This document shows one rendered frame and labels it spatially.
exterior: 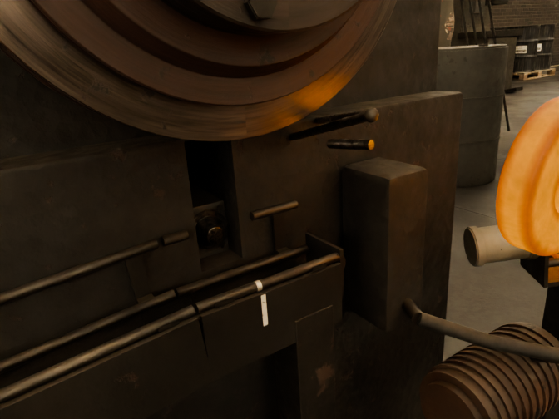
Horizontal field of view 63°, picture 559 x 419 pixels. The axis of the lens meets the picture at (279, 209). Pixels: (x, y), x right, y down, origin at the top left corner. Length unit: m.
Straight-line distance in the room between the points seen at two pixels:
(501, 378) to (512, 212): 0.31
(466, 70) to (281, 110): 2.65
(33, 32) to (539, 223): 0.45
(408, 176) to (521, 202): 0.20
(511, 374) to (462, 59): 2.52
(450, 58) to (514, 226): 2.65
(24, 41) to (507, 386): 0.66
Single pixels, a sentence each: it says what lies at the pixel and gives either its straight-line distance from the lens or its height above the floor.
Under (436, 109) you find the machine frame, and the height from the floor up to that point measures 0.85.
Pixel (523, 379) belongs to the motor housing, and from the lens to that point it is 0.74.
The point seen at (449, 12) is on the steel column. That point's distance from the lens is 4.80.
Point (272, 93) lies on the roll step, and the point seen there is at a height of 0.92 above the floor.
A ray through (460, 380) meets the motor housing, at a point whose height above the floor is 0.53.
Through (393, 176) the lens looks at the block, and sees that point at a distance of 0.60.
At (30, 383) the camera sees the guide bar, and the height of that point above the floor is 0.70.
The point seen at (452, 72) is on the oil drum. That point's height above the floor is 0.74.
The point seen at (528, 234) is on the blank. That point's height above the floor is 0.79.
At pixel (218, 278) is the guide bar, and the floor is 0.70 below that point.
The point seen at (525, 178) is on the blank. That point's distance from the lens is 0.45.
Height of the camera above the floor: 0.97
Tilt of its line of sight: 20 degrees down
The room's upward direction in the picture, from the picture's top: 4 degrees counter-clockwise
